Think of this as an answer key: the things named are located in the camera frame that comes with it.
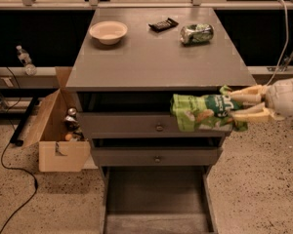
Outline grey top drawer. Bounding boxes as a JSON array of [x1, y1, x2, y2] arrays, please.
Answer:
[[77, 112, 232, 138]]

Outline grey drawer cabinet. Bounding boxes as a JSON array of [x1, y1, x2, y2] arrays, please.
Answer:
[[65, 7, 259, 234]]

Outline grey drawer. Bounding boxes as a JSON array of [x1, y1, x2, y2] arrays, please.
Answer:
[[92, 147, 223, 167], [101, 167, 219, 234], [77, 112, 232, 138]]

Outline black floor cable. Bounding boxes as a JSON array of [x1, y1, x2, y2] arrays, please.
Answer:
[[0, 66, 39, 234]]

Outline white hanging cable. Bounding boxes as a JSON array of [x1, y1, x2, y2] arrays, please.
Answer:
[[266, 0, 291, 86]]

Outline dark items in box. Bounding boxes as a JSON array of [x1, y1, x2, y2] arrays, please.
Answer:
[[64, 107, 84, 141]]

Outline grey middle drawer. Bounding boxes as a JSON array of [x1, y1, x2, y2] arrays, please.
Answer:
[[92, 147, 223, 167]]

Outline green rice chip bag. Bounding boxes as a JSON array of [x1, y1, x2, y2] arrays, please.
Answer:
[[170, 86, 248, 132]]

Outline white bowl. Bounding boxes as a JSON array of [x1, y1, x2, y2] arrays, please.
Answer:
[[89, 21, 128, 45]]

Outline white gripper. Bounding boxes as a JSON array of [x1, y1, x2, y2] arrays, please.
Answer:
[[229, 78, 293, 123]]

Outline grey bottom drawer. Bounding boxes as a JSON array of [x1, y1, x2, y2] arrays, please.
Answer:
[[101, 167, 219, 234]]

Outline clear plastic water bottle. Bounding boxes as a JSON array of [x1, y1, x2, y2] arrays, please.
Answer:
[[16, 45, 37, 76]]

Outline black floor bar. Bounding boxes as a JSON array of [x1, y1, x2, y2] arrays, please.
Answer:
[[10, 97, 39, 146]]

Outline crushed green soda can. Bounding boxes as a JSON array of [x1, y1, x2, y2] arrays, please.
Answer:
[[180, 23, 214, 45]]

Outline cardboard box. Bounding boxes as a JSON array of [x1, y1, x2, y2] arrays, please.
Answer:
[[22, 67, 90, 172]]

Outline black chocolate bar wrapper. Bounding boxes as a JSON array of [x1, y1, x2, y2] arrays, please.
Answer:
[[149, 18, 179, 32]]

